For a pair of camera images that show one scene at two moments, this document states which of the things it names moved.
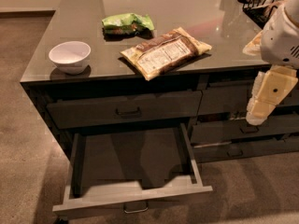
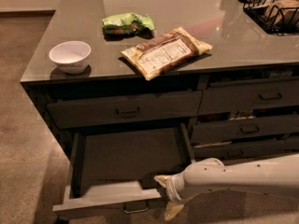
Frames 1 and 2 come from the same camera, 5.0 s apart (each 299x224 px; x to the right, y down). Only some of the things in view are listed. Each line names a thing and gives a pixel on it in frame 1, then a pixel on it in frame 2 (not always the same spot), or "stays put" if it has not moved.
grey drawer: x=234 y=97 stays put
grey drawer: x=218 y=131 stays put
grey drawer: x=130 y=166 stays put
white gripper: x=279 y=42 → x=172 y=187
